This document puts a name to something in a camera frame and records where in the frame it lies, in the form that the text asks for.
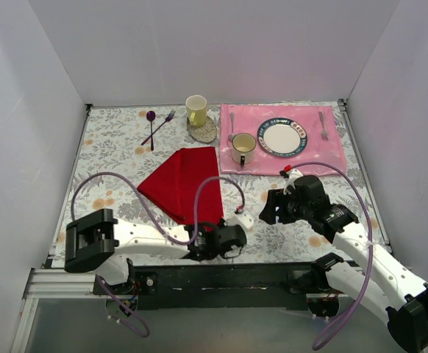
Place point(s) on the white plate blue rim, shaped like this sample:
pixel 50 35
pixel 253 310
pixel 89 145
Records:
pixel 282 137

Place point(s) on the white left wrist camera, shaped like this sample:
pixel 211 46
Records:
pixel 242 218

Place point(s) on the floral tablecloth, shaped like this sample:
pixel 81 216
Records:
pixel 111 161

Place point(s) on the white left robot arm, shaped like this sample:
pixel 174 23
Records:
pixel 103 244

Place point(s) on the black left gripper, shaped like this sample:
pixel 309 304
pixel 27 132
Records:
pixel 232 239

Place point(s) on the red cloth napkin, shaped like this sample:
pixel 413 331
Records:
pixel 173 185

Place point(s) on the purple fork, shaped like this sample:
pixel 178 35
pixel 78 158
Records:
pixel 168 118

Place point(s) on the aluminium frame rail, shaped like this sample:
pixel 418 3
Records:
pixel 64 312

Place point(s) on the cream enamel mug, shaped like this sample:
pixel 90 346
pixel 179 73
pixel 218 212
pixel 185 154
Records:
pixel 243 148

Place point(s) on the silver spoon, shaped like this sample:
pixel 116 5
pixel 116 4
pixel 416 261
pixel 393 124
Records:
pixel 232 125

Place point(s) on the yellow ceramic mug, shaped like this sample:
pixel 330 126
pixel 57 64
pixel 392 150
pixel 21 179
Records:
pixel 197 110

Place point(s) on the silver fork on placemat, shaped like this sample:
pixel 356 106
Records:
pixel 324 135

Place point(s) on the pink placemat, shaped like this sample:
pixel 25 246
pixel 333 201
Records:
pixel 249 117

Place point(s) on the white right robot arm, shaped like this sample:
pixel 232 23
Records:
pixel 388 289

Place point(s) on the speckled round coaster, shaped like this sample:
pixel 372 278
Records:
pixel 206 133

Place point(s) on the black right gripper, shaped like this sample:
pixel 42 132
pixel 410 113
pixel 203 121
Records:
pixel 278 205

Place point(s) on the purple spoon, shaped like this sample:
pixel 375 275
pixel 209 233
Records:
pixel 151 117

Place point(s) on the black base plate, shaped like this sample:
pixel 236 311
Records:
pixel 286 285

